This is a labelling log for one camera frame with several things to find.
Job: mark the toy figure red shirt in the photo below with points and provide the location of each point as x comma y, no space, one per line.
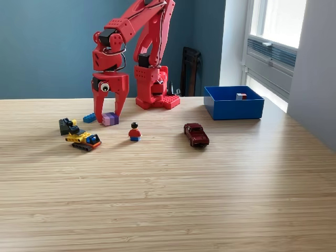
134,134

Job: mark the pink purple brick stack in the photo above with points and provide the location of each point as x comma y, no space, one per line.
111,119

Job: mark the black folded chair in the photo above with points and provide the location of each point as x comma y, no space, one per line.
193,73

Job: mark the yellow toy digger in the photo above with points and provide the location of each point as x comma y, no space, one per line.
81,137

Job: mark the blue brick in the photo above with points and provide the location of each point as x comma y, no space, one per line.
89,118

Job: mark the large red white brick stack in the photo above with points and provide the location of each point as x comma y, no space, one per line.
241,96

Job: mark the black table clamp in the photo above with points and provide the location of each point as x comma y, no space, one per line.
172,90

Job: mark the blue plastic bin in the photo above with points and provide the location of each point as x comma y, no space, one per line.
236,110

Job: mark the dark grey brick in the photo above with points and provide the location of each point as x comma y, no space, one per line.
62,128

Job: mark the white window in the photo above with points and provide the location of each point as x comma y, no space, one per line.
283,21

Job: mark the grey window vent grille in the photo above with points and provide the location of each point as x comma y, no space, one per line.
283,56

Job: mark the dark red toy car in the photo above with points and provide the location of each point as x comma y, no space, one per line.
197,134

